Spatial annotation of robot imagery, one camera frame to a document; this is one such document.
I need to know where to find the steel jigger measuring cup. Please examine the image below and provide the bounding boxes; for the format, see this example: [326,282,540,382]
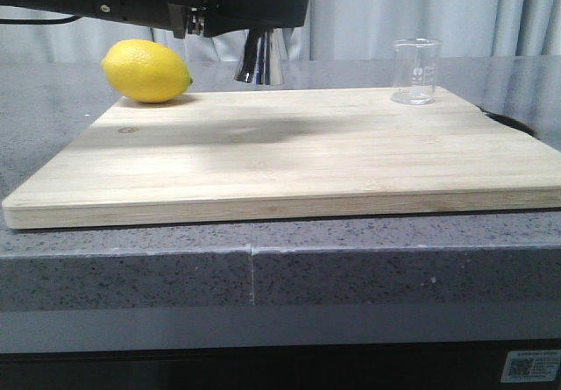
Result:
[234,29,284,86]

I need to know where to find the clear glass beaker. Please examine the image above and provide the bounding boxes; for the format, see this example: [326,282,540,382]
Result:
[391,38,443,105]

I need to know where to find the grey curtain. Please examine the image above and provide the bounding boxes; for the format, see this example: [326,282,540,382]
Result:
[1,0,560,63]

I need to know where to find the yellow lemon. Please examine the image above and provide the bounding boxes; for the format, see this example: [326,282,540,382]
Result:
[101,39,193,103]

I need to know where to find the wooden cutting board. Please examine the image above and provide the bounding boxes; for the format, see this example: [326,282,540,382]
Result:
[3,88,560,229]

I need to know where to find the white QR code sticker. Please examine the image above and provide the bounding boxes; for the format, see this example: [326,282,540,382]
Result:
[501,350,560,384]

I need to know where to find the black cable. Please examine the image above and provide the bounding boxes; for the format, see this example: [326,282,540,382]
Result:
[0,11,84,25]

